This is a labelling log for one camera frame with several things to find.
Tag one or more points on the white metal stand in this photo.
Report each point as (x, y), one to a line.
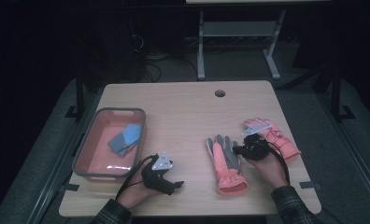
(239, 28)

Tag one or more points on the black tape strip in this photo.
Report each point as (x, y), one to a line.
(71, 187)
(309, 185)

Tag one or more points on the blue knit glove grey cuff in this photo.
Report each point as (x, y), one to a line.
(117, 144)
(132, 133)

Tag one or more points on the pink ski glove white trim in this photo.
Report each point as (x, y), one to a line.
(282, 143)

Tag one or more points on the person's left hand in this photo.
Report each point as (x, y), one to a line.
(133, 194)

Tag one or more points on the black upright post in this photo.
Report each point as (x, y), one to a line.
(79, 93)
(336, 93)

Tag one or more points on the person's right hand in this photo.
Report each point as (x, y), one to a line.
(272, 171)

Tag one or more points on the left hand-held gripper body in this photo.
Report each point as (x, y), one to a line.
(162, 163)

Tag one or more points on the pink plastic basin grey rim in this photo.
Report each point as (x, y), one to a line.
(96, 155)

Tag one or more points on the pink ski glove grey palm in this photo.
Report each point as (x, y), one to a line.
(225, 174)

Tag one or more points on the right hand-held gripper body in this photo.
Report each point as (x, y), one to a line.
(258, 149)

